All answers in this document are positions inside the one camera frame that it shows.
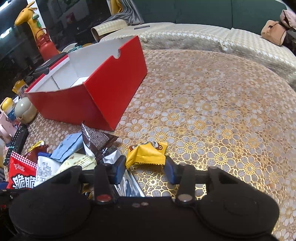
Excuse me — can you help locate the pale green snack packet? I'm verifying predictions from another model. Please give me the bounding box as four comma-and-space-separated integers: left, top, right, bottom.
55, 153, 97, 175

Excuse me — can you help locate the silver foil snack packet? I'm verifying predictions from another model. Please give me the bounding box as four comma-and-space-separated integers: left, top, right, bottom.
103, 149, 145, 197

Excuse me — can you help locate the dark brown snack packet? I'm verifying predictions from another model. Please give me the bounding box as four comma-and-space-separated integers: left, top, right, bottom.
81, 123, 118, 163

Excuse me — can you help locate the yellow bear snack packet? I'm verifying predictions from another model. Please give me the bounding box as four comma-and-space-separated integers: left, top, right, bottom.
125, 141, 168, 169

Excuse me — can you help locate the light blue snack packet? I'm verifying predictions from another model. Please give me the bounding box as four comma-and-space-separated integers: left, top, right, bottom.
50, 132, 83, 163

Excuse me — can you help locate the white blue snack packet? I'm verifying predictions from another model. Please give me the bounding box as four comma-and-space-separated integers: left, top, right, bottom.
35, 152, 61, 187

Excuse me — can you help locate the yellow minion snack packet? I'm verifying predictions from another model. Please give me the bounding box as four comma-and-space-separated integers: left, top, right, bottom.
28, 141, 45, 152

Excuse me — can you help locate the red cardboard box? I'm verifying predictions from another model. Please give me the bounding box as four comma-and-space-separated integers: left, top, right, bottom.
25, 36, 147, 131

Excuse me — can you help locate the black remote with buttons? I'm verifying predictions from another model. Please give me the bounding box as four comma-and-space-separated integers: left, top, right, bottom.
4, 124, 29, 167

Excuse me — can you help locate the beige round ceramic jar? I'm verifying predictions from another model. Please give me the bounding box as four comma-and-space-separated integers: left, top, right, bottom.
15, 97, 37, 124

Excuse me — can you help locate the pink mug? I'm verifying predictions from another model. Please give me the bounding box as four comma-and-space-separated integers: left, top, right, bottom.
0, 113, 16, 144

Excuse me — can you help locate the yellow capped small bottle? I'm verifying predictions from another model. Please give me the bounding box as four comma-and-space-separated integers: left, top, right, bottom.
1, 97, 16, 122

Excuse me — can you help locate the black plastic lidded container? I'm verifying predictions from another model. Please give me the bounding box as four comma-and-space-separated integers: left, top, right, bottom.
24, 52, 67, 85

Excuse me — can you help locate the red water bottle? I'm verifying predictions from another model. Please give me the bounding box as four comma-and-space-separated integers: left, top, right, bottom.
36, 28, 59, 61

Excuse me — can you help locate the beige patterned sofa cover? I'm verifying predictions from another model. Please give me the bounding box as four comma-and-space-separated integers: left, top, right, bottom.
91, 20, 295, 88

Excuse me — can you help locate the phone on sofa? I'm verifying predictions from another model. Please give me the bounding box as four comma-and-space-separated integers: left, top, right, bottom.
134, 25, 150, 30

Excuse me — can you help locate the grey cloth on sofa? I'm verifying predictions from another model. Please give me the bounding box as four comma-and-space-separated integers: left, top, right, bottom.
104, 0, 144, 26

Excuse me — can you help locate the tan handbag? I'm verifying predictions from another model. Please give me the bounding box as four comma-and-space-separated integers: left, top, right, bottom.
261, 20, 287, 46

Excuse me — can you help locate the green sofa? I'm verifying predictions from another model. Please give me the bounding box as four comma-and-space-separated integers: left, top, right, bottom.
134, 0, 287, 35

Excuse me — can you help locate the yellow giraffe toy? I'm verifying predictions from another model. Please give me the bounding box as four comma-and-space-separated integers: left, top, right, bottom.
15, 1, 45, 41

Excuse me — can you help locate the pink puffy jacket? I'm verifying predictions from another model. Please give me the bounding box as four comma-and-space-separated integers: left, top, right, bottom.
280, 9, 296, 30

